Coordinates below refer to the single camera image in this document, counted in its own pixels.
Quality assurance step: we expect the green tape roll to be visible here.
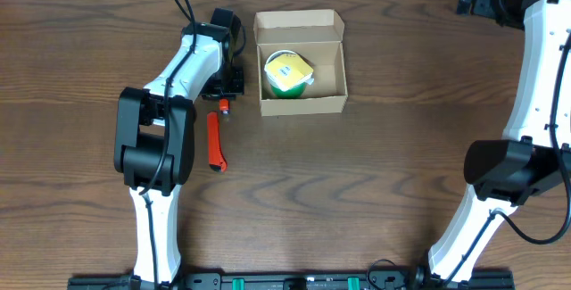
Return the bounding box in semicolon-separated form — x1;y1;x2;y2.
264;49;309;100

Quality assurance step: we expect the brown cardboard box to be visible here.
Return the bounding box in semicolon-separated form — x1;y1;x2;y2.
253;9;348;116

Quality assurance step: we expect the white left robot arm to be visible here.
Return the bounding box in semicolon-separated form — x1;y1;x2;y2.
113;8;244;289

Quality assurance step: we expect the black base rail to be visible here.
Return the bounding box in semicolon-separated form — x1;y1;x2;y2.
67;269;516;290

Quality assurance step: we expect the yellow sticky note pad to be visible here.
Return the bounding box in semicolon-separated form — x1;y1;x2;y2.
264;53;315;92

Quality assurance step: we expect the red utility knife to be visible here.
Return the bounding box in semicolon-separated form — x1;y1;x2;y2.
207;112;228;172

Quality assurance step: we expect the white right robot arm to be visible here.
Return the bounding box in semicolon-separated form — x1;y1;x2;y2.
407;0;570;289

